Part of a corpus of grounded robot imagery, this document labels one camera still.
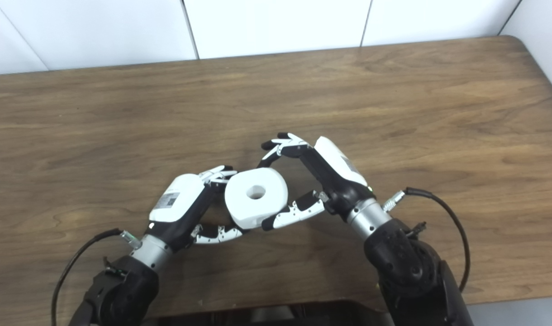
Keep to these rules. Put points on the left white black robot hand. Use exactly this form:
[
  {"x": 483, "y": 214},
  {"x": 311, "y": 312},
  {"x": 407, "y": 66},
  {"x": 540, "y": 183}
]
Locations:
[{"x": 176, "y": 201}]

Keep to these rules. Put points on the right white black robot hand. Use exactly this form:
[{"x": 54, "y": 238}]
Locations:
[{"x": 337, "y": 172}]

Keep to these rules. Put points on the round white piece with hole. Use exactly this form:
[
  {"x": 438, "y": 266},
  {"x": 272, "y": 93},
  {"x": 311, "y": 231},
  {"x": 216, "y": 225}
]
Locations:
[{"x": 262, "y": 210}]

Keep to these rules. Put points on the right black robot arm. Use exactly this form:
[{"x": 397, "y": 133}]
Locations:
[{"x": 407, "y": 267}]

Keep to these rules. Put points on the black robot torso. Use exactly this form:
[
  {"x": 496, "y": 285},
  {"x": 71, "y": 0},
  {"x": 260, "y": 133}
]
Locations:
[{"x": 267, "y": 314}]

